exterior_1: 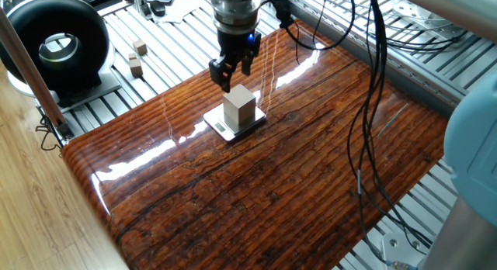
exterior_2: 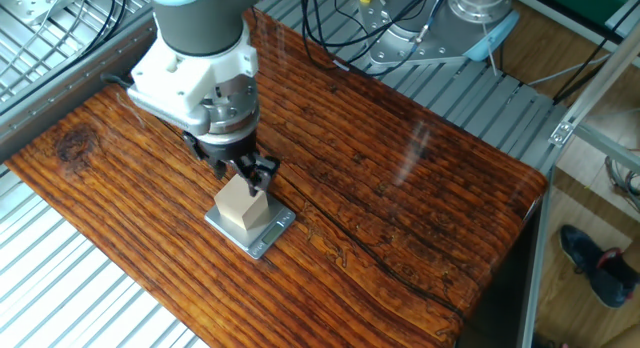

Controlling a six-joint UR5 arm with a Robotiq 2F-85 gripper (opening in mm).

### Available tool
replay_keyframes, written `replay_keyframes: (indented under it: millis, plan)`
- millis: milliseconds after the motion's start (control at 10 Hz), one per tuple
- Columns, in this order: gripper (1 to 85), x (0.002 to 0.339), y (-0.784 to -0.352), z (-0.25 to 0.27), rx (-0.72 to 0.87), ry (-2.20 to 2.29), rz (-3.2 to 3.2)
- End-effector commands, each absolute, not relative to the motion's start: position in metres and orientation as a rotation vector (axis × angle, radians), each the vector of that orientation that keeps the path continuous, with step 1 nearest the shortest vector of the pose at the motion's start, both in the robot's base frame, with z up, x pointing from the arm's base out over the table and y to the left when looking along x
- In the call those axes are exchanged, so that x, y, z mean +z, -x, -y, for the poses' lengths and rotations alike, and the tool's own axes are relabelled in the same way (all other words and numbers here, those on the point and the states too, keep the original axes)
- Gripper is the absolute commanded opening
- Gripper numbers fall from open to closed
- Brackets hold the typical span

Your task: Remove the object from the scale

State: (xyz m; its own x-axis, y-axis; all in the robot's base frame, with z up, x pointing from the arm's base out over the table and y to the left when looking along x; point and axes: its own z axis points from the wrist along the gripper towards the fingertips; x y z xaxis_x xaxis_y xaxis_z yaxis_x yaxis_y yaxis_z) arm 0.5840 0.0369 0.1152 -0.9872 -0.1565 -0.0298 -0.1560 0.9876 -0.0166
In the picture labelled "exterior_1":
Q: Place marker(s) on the grey aluminium table rail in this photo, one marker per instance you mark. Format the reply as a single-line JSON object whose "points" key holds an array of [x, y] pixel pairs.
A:
{"points": [[369, 56]]}

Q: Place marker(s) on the silver digital scale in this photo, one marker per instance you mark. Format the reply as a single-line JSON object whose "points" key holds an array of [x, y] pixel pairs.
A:
{"points": [[217, 126]]}

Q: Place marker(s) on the tall pale wooden block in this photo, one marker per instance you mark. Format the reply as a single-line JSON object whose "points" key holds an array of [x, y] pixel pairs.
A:
{"points": [[238, 107]]}

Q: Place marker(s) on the black computer mouse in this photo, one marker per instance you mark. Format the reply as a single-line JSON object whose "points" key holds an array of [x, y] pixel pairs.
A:
{"points": [[157, 8]]}

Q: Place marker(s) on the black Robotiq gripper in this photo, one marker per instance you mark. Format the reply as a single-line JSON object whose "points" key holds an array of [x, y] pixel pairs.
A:
{"points": [[237, 45]]}

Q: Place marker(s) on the white paper sheet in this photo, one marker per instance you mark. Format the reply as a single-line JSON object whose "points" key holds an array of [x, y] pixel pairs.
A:
{"points": [[182, 8]]}

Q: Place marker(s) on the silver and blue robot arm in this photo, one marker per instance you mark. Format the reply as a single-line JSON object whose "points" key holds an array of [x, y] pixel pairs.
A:
{"points": [[473, 146]]}

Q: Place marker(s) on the silver perforated mounting plate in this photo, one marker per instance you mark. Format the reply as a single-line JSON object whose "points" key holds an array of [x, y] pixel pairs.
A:
{"points": [[411, 16]]}

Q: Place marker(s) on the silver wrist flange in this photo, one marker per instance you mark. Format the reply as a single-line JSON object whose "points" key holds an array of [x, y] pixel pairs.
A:
{"points": [[237, 10]]}

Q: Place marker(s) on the metal frame post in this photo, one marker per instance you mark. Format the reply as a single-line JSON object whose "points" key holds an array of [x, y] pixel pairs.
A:
{"points": [[31, 72]]}

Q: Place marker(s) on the small aluminium upright stand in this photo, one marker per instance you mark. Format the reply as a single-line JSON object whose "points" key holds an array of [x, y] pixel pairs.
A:
{"points": [[140, 4]]}

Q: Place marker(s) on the small upright wooden block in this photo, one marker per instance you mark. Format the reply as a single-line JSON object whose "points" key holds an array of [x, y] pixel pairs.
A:
{"points": [[136, 68]]}

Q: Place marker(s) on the small wooden cube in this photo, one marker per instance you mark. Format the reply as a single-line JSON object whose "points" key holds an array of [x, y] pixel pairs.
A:
{"points": [[140, 47]]}

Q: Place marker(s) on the glossy wood-grain board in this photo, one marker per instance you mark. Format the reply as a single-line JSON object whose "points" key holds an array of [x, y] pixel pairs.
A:
{"points": [[272, 184]]}

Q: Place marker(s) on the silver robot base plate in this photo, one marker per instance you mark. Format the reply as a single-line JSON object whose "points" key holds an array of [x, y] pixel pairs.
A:
{"points": [[400, 244]]}

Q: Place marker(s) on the tiny wooden cube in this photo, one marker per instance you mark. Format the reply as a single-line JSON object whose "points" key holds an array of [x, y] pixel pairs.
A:
{"points": [[132, 56]]}

